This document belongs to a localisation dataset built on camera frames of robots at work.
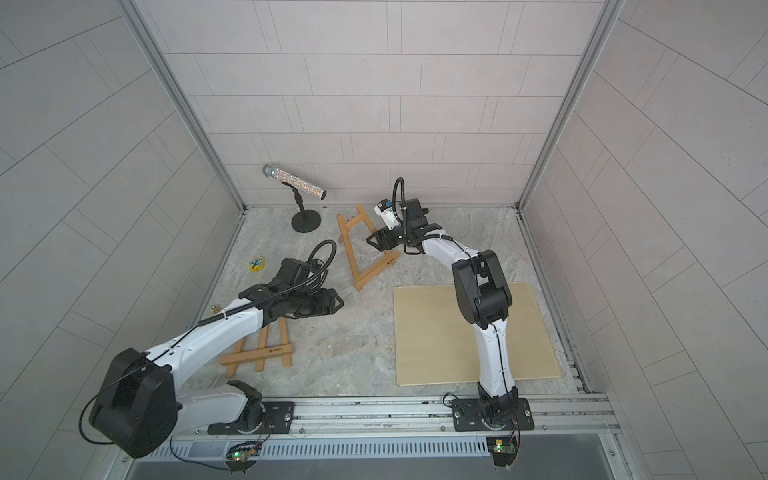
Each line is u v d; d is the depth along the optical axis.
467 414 0.72
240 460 0.64
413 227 0.77
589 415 0.73
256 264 0.99
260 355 0.79
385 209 0.85
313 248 0.74
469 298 0.54
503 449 0.68
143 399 0.39
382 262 0.95
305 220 1.11
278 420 0.72
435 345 0.83
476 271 0.54
